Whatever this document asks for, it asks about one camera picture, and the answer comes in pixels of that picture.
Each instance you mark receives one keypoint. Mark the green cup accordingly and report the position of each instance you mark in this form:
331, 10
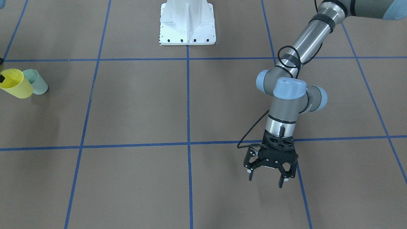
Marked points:
38, 83

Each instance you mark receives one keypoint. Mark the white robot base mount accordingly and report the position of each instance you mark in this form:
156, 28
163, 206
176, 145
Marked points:
187, 22

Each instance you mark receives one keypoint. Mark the yellow cup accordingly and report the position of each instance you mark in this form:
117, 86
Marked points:
15, 83

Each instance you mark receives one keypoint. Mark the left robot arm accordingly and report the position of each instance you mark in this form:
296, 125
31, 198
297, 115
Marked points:
291, 95

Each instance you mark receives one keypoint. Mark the brown paper table cover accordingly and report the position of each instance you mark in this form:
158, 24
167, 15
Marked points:
136, 135

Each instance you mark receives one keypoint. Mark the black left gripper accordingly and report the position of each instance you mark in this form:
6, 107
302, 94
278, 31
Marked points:
263, 156

